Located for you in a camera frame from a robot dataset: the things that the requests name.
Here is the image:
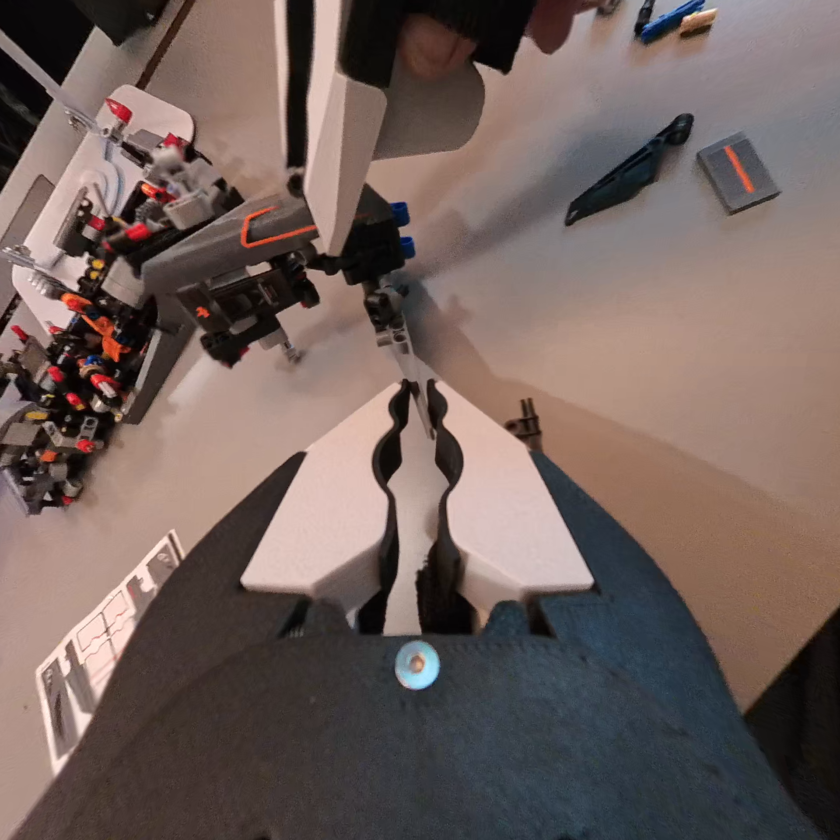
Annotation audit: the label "large lego car model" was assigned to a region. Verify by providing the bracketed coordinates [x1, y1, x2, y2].
[0, 98, 247, 516]

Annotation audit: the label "person's dark trousers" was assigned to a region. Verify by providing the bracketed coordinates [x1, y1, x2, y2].
[745, 607, 840, 840]

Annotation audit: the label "person's right hand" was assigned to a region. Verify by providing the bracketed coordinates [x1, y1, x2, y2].
[399, 0, 592, 83]

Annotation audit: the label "printed lego set box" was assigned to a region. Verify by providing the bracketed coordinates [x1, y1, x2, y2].
[69, 0, 175, 47]

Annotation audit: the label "black T-shaped pin connector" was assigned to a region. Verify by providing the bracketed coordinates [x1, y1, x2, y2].
[504, 397, 546, 454]

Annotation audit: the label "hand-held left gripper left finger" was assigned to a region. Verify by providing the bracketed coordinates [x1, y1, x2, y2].
[241, 382, 409, 634]

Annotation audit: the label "long blue lego pin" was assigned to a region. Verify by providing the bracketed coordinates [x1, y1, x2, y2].
[640, 0, 706, 45]

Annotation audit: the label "lego sticker sheet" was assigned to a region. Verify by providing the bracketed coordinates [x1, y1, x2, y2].
[36, 529, 186, 777]

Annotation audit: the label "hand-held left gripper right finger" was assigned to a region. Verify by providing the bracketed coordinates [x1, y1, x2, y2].
[415, 382, 595, 634]

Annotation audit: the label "black lego wing panel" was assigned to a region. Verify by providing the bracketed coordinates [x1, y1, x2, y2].
[564, 113, 695, 227]

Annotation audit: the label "grey orange-striped lego panel assembly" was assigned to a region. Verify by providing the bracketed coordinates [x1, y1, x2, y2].
[140, 184, 439, 442]

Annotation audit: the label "grey tile with orange stripe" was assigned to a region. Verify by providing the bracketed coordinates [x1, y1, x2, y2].
[697, 131, 782, 215]

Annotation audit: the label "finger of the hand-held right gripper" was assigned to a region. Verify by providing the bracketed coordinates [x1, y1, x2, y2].
[274, 0, 311, 194]
[303, 0, 388, 258]

